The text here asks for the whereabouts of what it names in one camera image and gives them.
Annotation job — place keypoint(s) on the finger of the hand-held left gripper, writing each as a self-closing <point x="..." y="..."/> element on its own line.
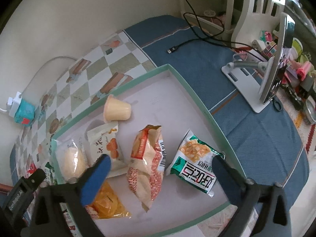
<point x="36" y="177"/>

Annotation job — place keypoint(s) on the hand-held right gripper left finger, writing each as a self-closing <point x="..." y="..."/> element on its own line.
<point x="98" y="177"/>

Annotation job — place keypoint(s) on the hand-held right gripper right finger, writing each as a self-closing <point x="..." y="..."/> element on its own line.
<point x="227" y="177"/>

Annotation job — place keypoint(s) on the yellow soft bread packet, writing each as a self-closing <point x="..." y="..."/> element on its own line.
<point x="108" y="202"/>

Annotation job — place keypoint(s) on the round bun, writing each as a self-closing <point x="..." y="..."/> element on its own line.
<point x="70" y="161"/>

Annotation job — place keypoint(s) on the green white cracker packet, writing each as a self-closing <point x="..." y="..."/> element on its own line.
<point x="195" y="163"/>

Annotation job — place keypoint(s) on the white snack packet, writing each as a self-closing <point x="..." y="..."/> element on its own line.
<point x="103" y="140"/>

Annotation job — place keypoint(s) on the orange snack packet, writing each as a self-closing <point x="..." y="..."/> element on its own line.
<point x="145" y="175"/>

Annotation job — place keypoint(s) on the dark red snack packet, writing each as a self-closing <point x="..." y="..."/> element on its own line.
<point x="67" y="218"/>

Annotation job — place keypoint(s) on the peach jelly cup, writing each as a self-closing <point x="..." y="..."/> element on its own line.
<point x="116" y="108"/>

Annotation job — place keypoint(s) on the teal rimmed white tray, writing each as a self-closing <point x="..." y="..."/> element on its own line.
<point x="160" y="98"/>

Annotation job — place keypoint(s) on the teal box with red crab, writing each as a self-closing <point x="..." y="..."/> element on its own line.
<point x="23" y="112"/>

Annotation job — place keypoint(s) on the white power strip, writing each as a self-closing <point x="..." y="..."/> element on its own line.
<point x="13" y="103"/>

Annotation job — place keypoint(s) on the black scissors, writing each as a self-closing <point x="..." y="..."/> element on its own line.
<point x="277" y="105"/>

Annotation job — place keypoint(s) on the white phone stand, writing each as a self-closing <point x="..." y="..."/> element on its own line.
<point x="242" y="84"/>

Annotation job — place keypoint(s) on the round metal tin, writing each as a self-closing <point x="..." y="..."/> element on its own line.
<point x="311" y="108"/>

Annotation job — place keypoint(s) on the phone on stand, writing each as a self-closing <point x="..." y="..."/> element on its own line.
<point x="276" y="61"/>

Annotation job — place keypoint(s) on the pink plastic item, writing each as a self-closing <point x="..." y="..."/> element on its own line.
<point x="305" y="69"/>

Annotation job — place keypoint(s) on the white tape roll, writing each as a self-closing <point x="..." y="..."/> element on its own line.
<point x="259" y="45"/>

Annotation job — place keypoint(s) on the green cup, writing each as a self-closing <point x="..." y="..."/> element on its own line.
<point x="297" y="47"/>

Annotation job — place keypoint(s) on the white plastic chair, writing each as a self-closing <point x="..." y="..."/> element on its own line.
<point x="246" y="17"/>

